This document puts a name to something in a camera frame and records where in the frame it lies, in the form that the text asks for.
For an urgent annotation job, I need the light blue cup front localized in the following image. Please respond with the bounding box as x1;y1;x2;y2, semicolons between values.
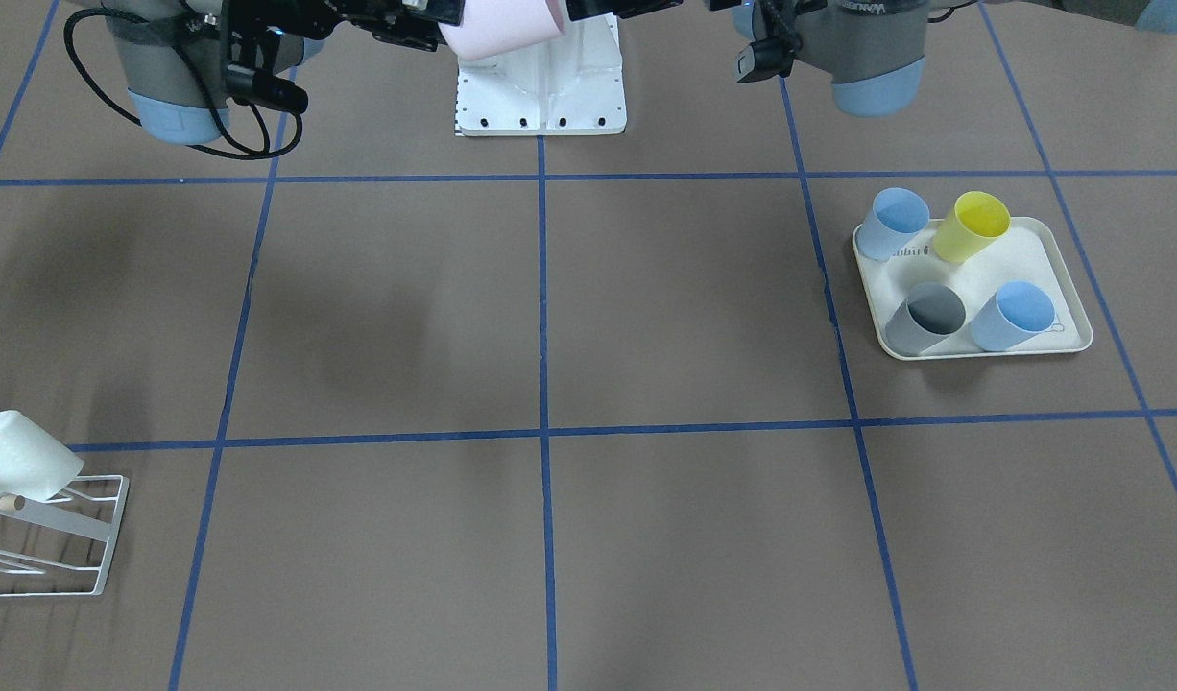
969;281;1057;351

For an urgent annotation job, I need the grey plastic cup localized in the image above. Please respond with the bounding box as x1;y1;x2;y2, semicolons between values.
883;281;967;357

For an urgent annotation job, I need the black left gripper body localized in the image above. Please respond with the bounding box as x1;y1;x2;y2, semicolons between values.
567;0;684;22

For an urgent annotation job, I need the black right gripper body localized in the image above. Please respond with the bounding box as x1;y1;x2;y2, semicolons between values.
221;1;446;52

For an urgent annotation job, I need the cream plastic tray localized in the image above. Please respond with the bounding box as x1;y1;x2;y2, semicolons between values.
851;215;1093;360

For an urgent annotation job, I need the white plastic cup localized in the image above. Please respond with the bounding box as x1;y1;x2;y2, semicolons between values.
0;410;84;501

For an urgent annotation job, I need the light blue cup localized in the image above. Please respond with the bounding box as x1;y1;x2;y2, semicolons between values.
969;281;1057;351
853;187;930;263

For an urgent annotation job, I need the light blue cup back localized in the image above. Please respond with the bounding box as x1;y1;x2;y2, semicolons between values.
853;187;930;263

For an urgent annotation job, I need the pink plastic cup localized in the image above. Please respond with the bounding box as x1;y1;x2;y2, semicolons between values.
440;1;566;61

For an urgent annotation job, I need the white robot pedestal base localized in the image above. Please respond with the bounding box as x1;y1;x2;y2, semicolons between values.
454;14;629;137

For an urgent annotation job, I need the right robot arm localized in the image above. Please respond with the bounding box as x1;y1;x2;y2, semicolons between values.
62;1;465;160

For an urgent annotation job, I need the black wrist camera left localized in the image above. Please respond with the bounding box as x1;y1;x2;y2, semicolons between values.
734;36;794;84

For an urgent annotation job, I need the yellow plastic cup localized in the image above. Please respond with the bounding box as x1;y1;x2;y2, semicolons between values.
931;191;1011;264

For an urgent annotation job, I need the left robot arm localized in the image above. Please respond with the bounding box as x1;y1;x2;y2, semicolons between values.
565;1;1177;118

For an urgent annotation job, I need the white wire cup rack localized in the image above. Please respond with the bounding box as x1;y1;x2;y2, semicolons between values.
0;476;131;600

